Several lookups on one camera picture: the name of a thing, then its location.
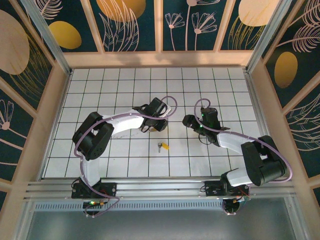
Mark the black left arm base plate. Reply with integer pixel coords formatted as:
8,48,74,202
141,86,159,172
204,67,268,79
71,178,118,200

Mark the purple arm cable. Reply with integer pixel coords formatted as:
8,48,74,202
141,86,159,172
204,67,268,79
194,98,294,216
74,95,178,218

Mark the slotted grey cable duct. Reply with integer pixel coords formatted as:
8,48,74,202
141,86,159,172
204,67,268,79
33,201,288,212

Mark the silver key with yellow tag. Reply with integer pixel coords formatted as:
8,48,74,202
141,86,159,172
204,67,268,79
156,141,171,154

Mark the small circuit board with LED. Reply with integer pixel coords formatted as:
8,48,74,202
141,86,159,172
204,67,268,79
83,199,112,209
221,196,251,216

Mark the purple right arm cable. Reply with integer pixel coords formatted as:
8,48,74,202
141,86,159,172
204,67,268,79
194,98,294,216

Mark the aluminium mounting rail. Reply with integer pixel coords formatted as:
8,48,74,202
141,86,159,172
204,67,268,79
23,177,297,201

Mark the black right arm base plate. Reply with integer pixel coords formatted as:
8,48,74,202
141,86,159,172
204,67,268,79
203,180,251,198

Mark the aluminium corner post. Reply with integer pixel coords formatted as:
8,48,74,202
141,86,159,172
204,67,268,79
246,0,297,73
21,0,73,76

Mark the aluminium table edge rail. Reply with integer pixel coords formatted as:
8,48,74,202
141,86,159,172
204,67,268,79
243,69,282,179

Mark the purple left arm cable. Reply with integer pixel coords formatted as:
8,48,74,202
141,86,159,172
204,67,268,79
74,95,178,218

